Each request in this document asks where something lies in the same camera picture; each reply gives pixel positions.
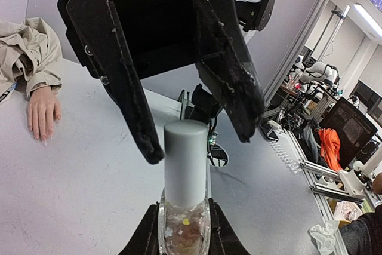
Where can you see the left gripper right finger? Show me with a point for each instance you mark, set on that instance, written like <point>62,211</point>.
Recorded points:
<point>223,239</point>

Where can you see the mannequin hand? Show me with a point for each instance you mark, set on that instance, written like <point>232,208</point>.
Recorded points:
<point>43,111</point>

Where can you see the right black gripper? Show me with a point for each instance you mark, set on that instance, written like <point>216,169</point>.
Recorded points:
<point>124,40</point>

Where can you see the beige jacket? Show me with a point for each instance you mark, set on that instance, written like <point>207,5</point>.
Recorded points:
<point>30,50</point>

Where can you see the orange cloth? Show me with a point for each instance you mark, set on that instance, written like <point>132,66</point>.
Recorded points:
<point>330,148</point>

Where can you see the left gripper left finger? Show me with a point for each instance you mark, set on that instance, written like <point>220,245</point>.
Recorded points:
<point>144,240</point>

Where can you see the white nail polish cap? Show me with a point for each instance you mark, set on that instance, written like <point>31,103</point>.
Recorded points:
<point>185,162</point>

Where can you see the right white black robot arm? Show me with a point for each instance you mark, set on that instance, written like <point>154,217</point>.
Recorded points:
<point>121,42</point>

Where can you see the black computer monitor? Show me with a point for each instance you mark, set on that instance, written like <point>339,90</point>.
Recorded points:
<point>353,128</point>

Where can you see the clear nail polish bottle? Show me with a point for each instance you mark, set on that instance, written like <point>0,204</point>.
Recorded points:
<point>184,230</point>

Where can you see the aluminium front rail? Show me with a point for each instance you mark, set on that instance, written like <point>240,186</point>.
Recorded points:
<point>276,201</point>

